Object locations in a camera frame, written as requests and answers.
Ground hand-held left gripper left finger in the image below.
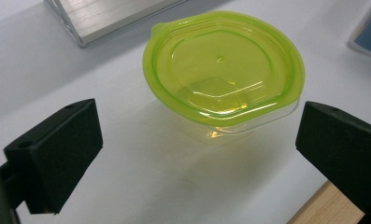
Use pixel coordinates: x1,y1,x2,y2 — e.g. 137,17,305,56
4,98,104,215

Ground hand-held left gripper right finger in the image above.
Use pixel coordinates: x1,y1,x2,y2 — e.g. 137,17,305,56
295,101,371,217

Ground white wire shelf rack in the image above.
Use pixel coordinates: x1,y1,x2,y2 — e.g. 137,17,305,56
43,0,187,49

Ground yellow-green plastic bowl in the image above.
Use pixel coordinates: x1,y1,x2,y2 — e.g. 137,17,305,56
142,10,306,146

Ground grey table mat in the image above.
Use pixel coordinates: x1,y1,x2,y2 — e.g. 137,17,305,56
0,0,371,224

